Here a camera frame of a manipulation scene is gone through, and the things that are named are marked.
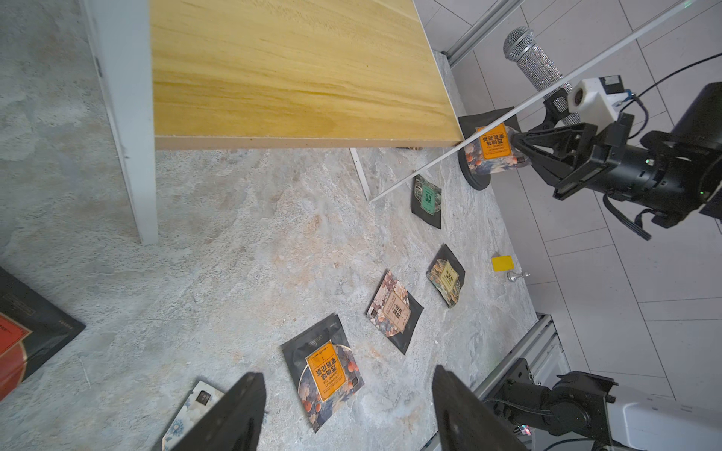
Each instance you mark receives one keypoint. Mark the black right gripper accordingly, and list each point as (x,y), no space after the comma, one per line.
(581,156)

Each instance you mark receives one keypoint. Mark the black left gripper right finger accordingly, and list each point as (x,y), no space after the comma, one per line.
(464,422)

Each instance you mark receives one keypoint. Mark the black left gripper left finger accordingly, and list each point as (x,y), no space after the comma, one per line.
(235,422)

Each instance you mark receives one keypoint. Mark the white patterned tea bag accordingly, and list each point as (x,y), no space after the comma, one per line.
(199,402)

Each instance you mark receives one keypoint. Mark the orange label black tea bag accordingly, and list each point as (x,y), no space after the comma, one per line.
(323,369)

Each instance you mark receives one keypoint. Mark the yellow olive tea bag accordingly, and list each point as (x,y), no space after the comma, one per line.
(447,275)

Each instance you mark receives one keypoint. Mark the green label floral tea bag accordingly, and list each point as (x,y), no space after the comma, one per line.
(426,202)

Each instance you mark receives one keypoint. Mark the red tea bag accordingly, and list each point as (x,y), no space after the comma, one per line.
(32,331)

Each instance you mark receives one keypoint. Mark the yellow tag on floor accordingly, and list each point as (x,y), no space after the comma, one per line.
(503,263)

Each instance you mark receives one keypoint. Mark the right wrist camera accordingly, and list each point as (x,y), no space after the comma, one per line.
(598,101)

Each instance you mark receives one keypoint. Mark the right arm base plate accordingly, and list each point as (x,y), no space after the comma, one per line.
(516,400)

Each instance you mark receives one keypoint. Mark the aluminium rail frame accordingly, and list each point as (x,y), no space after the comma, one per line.
(540,347)

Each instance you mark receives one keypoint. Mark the white frame wooden shelf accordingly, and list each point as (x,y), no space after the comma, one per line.
(222,75)

